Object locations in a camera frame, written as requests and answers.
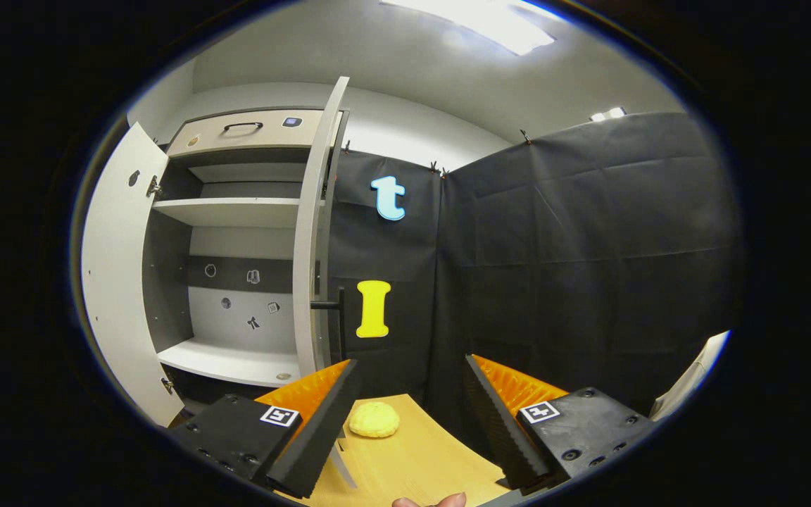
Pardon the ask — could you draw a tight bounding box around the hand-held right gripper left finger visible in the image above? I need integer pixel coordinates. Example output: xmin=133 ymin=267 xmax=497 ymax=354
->
xmin=166 ymin=359 xmax=363 ymax=499

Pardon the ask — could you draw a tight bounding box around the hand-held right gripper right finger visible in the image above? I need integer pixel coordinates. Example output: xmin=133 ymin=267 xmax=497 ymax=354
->
xmin=463 ymin=354 xmax=657 ymax=492

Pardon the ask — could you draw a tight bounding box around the white cabinet door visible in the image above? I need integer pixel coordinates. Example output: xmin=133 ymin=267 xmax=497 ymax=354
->
xmin=291 ymin=76 xmax=358 ymax=488
xmin=82 ymin=122 xmax=185 ymax=428

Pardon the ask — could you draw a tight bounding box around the white and grey cabinet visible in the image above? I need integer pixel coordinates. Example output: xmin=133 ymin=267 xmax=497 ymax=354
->
xmin=142 ymin=106 xmax=350 ymax=409

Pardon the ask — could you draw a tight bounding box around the grey cabinet drawer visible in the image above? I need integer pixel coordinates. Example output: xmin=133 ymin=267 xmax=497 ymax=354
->
xmin=166 ymin=108 xmax=327 ymax=157

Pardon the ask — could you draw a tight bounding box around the yellow bun-shaped sponge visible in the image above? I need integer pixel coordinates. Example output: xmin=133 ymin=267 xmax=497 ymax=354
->
xmin=348 ymin=401 xmax=401 ymax=439

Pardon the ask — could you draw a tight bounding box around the white curved object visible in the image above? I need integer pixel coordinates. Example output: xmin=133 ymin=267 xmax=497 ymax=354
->
xmin=648 ymin=330 xmax=731 ymax=422

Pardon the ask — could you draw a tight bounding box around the long ceiling light strip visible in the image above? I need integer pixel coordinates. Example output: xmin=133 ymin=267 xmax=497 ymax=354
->
xmin=381 ymin=0 xmax=558 ymax=57

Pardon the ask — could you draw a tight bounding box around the black door handle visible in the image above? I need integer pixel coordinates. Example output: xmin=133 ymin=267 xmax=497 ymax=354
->
xmin=310 ymin=287 xmax=346 ymax=363

